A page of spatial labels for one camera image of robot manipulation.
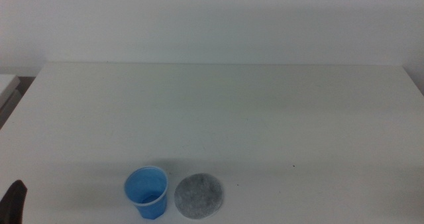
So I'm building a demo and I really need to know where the blue plastic cup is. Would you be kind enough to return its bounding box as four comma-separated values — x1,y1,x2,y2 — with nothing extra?
123,165,169,221

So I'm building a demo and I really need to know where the round grey felt cup mat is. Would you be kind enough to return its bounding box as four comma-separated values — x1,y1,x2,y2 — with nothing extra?
174,172,224,220

